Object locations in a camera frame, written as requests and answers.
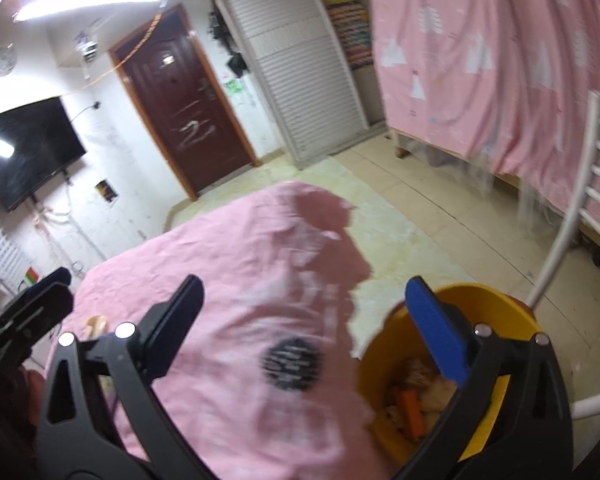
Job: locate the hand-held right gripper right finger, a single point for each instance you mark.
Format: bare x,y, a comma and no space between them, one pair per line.
437,330

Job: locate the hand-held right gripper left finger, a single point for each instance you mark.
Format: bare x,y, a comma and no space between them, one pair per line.
172,325

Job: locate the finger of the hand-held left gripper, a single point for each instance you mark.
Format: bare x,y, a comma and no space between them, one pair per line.
40,305

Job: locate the yellow plastic bucket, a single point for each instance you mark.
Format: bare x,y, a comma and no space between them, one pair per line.
380,360

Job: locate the orange cardboard box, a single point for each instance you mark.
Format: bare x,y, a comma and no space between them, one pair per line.
412,412

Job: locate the small yellow toy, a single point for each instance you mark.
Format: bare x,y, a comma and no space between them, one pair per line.
95,327

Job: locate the pink tablecloth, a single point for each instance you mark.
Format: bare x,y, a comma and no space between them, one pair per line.
230,285

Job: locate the white metal chair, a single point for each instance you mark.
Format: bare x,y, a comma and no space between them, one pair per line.
560,240

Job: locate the brown door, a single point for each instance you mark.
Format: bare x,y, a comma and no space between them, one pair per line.
180,100

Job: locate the hanging black bags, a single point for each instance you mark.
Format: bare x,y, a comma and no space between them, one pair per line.
236,62

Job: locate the white louvered wardrobe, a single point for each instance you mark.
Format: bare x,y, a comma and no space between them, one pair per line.
290,60

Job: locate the ceiling light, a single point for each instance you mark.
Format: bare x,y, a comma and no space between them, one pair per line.
92,2

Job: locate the colourful chart poster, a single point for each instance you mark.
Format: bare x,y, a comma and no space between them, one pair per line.
350,35

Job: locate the small wall picture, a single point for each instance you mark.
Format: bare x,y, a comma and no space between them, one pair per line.
106,191

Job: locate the black wall television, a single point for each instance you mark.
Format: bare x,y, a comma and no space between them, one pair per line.
25,155

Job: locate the round wall clock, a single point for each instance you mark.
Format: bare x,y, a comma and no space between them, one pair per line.
4,59

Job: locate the white wall device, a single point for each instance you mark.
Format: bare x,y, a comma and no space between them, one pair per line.
86,49

